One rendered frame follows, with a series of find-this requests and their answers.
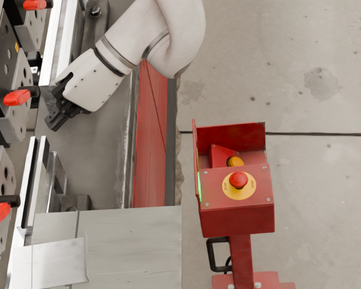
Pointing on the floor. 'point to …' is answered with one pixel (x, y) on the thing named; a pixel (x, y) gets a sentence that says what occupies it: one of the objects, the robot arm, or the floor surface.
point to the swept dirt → (177, 158)
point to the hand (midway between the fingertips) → (56, 118)
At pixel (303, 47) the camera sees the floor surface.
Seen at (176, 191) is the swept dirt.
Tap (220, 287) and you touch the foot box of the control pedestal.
